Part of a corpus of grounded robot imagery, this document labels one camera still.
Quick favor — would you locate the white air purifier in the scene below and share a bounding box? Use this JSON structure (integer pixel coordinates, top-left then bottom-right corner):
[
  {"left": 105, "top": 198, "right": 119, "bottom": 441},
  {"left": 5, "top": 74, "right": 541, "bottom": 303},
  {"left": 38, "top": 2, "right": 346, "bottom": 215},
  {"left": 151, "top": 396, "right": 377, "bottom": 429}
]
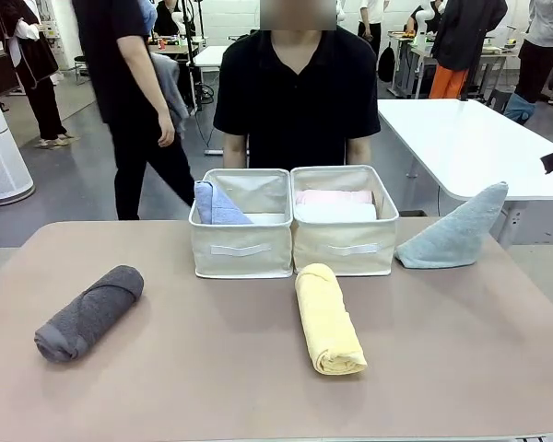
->
[{"left": 0, "top": 76, "right": 36, "bottom": 204}]

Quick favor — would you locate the dark grey towel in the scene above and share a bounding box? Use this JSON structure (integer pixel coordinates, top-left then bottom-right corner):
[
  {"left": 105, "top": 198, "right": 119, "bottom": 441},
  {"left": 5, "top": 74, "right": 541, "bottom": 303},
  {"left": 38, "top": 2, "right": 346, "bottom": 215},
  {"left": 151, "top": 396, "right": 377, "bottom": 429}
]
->
[{"left": 33, "top": 263, "right": 146, "bottom": 365}]

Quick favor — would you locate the bystander in black dress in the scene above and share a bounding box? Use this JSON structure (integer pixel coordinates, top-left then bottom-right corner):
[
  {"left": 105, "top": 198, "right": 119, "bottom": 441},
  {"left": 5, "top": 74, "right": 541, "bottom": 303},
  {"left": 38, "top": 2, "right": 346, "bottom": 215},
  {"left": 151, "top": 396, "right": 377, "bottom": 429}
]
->
[{"left": 0, "top": 0, "right": 78, "bottom": 149}]

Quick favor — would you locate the black hanging bag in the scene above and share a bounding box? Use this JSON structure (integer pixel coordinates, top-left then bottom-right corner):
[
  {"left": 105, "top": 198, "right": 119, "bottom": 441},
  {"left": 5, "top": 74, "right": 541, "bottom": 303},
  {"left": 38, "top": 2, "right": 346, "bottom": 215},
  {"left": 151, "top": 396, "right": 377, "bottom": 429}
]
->
[{"left": 378, "top": 44, "right": 396, "bottom": 85}]

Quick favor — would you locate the white table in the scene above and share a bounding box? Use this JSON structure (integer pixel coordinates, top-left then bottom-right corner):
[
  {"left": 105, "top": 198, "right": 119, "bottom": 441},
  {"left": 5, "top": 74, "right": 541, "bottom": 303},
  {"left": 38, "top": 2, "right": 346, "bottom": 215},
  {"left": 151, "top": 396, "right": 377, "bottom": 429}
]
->
[{"left": 376, "top": 98, "right": 553, "bottom": 250}]

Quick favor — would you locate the bystander in white shirt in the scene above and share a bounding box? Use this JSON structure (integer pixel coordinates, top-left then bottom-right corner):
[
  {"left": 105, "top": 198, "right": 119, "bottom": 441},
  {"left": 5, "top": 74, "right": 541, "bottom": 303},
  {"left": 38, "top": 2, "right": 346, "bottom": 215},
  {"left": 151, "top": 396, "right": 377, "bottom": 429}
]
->
[{"left": 356, "top": 0, "right": 384, "bottom": 52}]

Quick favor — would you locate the walking bystander in black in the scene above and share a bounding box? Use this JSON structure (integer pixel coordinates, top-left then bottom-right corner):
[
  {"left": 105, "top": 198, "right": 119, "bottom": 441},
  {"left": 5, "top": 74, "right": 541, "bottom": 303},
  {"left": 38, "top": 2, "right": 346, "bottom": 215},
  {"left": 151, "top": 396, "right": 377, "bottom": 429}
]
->
[{"left": 70, "top": 0, "right": 200, "bottom": 222}]

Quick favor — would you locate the cream fabric storage bin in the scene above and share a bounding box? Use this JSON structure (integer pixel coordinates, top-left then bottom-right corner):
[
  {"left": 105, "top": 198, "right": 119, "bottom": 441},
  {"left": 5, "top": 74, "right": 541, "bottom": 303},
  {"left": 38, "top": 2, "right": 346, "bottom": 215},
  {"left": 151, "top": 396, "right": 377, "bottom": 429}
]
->
[
  {"left": 187, "top": 168, "right": 296, "bottom": 280},
  {"left": 289, "top": 164, "right": 401, "bottom": 278}
]

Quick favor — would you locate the white towel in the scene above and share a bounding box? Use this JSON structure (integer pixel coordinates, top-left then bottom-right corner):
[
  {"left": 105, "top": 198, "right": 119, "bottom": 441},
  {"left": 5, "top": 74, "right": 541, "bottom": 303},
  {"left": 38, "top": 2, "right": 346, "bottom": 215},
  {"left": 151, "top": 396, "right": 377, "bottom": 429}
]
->
[{"left": 295, "top": 202, "right": 379, "bottom": 223}]

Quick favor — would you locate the bystander in orange trousers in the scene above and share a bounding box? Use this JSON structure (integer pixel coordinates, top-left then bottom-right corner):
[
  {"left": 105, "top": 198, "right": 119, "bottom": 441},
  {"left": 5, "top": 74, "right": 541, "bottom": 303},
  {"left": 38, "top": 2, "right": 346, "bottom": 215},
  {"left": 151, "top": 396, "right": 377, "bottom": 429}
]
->
[{"left": 427, "top": 0, "right": 509, "bottom": 100}]

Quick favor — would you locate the blue bag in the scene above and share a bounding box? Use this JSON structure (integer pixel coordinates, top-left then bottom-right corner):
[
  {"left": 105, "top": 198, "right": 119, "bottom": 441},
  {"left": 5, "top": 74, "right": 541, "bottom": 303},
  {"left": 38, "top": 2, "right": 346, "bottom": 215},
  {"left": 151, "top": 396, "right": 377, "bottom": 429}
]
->
[{"left": 505, "top": 93, "right": 536, "bottom": 126}]

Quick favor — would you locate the grey cloth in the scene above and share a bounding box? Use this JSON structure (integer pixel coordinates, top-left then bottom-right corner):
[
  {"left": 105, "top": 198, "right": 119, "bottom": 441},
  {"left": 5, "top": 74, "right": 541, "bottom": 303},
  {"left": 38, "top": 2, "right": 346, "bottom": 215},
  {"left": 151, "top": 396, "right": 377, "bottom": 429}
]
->
[{"left": 148, "top": 52, "right": 191, "bottom": 135}]

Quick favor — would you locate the lavender towel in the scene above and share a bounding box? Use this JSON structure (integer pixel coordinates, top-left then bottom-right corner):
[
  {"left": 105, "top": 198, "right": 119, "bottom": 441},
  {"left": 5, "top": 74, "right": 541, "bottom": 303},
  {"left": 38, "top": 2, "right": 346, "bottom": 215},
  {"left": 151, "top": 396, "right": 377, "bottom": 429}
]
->
[{"left": 193, "top": 180, "right": 255, "bottom": 227}]

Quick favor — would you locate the light blue towel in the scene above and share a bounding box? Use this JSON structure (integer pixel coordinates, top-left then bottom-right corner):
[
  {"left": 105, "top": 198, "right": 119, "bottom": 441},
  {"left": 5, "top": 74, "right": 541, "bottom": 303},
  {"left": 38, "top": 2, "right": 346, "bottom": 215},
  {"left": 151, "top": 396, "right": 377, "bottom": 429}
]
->
[{"left": 394, "top": 180, "right": 510, "bottom": 270}]

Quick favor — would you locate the yellow towel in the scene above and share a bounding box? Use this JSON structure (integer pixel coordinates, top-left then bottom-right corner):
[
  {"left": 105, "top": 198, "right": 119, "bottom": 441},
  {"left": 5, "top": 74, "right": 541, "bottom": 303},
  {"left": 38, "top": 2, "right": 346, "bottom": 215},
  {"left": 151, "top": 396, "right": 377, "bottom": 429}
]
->
[{"left": 294, "top": 262, "right": 369, "bottom": 377}]

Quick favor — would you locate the black office chair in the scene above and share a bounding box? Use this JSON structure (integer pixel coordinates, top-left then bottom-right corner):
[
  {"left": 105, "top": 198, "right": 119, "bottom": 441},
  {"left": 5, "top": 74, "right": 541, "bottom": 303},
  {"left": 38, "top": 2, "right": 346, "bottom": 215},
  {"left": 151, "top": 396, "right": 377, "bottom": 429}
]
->
[{"left": 73, "top": 53, "right": 91, "bottom": 87}]

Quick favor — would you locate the bystander in grey shirt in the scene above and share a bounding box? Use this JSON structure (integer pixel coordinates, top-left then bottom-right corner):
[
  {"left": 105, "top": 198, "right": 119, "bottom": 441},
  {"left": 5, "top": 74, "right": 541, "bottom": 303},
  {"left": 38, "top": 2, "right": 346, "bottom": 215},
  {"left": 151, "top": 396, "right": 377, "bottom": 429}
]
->
[{"left": 514, "top": 0, "right": 553, "bottom": 106}]

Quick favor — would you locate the pink towel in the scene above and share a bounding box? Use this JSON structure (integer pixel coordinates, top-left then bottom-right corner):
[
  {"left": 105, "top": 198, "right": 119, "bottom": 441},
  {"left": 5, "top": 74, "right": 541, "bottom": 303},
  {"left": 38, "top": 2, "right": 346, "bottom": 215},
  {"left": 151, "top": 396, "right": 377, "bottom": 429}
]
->
[{"left": 294, "top": 189, "right": 375, "bottom": 207}]

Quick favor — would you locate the person in black shirt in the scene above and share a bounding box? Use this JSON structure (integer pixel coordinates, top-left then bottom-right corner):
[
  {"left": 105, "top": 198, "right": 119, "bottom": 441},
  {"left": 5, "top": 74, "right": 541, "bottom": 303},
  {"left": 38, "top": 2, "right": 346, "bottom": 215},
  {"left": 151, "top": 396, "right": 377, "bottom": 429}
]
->
[{"left": 212, "top": 0, "right": 382, "bottom": 169}]

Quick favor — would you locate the bystander in blue shirt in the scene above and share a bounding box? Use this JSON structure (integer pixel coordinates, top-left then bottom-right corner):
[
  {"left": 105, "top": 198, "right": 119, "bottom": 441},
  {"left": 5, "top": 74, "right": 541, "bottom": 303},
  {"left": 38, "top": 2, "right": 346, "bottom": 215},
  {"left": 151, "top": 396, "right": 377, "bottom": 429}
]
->
[{"left": 139, "top": 0, "right": 159, "bottom": 34}]

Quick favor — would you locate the walking bystander's hand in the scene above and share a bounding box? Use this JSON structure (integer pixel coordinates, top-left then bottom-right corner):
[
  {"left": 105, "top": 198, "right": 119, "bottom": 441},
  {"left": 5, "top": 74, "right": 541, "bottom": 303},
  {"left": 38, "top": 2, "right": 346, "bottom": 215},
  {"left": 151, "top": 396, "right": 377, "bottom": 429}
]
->
[{"left": 156, "top": 111, "right": 177, "bottom": 148}]

